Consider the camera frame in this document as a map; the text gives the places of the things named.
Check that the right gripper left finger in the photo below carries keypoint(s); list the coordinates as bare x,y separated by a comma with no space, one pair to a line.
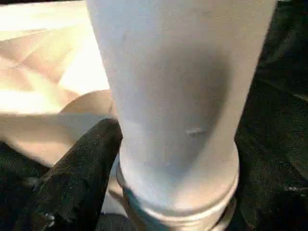
72,183

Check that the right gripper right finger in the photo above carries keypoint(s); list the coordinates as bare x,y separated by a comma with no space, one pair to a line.
274,197

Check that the white plastic table top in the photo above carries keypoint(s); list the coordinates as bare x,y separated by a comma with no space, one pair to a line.
43,86

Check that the white plastic table leg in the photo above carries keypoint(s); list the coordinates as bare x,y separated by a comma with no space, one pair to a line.
178,96

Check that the black work mat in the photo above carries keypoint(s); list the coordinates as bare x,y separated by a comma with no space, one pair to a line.
279,96

